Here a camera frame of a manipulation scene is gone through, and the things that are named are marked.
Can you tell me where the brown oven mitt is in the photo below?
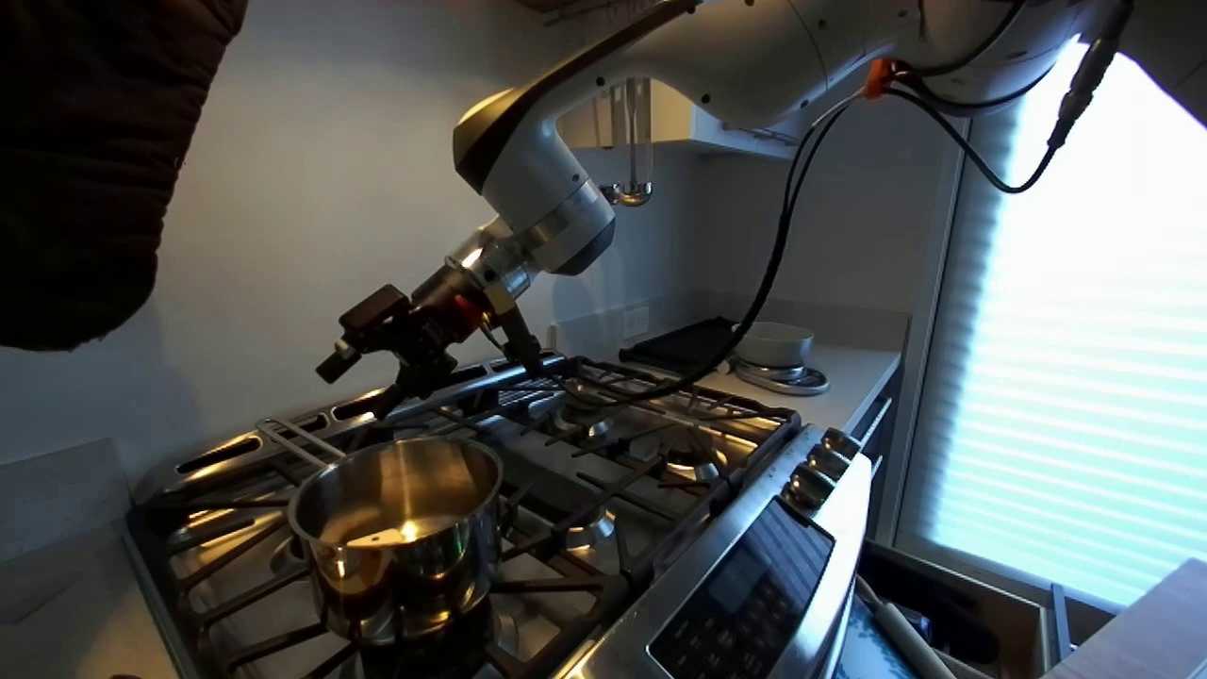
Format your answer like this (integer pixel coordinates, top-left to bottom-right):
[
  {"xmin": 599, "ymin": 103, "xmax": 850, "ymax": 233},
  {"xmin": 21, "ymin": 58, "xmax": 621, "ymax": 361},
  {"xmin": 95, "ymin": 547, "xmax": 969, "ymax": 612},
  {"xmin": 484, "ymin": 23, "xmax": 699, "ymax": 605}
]
[{"xmin": 0, "ymin": 0, "xmax": 249, "ymax": 353}]

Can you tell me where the white window blind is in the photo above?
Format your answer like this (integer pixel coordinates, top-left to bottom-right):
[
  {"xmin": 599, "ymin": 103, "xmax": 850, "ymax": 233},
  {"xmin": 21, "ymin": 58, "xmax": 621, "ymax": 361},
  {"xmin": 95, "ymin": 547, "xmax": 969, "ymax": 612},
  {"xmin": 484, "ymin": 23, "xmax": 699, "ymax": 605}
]
[{"xmin": 921, "ymin": 50, "xmax": 1207, "ymax": 614}]

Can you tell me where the silver range knob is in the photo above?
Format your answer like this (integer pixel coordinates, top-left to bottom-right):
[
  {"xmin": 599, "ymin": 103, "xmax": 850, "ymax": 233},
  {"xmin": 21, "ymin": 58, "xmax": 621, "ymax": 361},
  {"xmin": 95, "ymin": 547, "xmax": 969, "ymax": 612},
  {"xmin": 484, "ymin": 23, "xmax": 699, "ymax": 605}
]
[
  {"xmin": 817, "ymin": 425, "xmax": 870, "ymax": 465},
  {"xmin": 798, "ymin": 445, "xmax": 852, "ymax": 491},
  {"xmin": 780, "ymin": 472, "xmax": 828, "ymax": 519}
]

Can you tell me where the white bowl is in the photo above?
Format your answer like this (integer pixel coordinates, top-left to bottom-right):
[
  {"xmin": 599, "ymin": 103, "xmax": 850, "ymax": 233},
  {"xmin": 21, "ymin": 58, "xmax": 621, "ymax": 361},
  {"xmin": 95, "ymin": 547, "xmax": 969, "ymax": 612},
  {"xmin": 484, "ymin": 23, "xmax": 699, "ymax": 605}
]
[{"xmin": 730, "ymin": 316, "xmax": 817, "ymax": 375}]

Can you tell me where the wooden robot mounting board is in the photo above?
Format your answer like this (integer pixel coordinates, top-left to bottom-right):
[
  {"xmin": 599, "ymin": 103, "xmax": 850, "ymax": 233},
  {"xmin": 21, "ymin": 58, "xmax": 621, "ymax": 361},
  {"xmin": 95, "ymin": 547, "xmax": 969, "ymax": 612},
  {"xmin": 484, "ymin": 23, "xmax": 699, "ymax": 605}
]
[{"xmin": 1042, "ymin": 560, "xmax": 1207, "ymax": 679}]

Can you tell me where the silver steel pot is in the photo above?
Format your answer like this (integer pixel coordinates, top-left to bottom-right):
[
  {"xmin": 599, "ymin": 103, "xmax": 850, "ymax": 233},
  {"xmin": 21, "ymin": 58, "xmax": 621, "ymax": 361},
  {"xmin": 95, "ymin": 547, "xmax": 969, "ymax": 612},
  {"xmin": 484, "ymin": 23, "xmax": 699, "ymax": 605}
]
[{"xmin": 282, "ymin": 430, "xmax": 510, "ymax": 653}]

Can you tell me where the stainless steel gas range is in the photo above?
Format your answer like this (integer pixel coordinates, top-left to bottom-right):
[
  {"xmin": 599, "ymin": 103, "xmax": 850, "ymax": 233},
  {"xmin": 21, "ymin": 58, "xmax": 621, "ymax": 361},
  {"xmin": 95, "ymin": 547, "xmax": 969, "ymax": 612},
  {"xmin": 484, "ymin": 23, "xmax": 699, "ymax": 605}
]
[{"xmin": 120, "ymin": 353, "xmax": 883, "ymax": 679}]

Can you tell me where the black tray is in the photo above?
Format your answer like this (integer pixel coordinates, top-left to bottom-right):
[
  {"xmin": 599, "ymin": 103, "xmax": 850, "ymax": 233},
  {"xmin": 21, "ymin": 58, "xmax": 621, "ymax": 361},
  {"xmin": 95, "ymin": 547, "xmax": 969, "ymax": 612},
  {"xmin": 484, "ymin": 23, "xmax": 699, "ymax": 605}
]
[{"xmin": 617, "ymin": 312, "xmax": 746, "ymax": 380}]

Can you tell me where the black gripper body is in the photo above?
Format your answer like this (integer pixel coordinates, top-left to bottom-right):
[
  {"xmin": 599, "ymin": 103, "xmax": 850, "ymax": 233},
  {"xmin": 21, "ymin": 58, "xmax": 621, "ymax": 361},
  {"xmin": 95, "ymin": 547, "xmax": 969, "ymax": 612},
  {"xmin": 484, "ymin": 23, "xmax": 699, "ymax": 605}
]
[{"xmin": 335, "ymin": 282, "xmax": 506, "ymax": 385}]

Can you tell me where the round kitchen scale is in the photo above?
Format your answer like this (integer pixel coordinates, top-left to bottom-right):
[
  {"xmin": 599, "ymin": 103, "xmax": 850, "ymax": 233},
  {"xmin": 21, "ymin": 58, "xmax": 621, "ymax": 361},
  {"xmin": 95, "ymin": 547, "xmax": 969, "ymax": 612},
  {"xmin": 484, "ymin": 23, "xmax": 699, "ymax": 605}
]
[{"xmin": 730, "ymin": 357, "xmax": 834, "ymax": 401}]

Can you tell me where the silver hanging ladle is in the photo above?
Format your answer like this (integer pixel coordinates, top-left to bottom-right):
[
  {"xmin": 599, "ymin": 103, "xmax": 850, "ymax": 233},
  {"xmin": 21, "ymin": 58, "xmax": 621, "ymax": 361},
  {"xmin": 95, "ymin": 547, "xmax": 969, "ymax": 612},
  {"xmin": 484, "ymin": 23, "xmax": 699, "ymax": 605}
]
[{"xmin": 599, "ymin": 72, "xmax": 660, "ymax": 213}]

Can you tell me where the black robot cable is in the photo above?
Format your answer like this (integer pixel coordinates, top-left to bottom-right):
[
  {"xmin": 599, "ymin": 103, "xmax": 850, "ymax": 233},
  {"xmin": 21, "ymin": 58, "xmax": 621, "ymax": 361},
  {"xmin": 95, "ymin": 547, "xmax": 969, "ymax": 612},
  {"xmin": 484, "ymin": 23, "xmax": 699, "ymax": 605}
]
[{"xmin": 550, "ymin": 0, "xmax": 1139, "ymax": 409}]

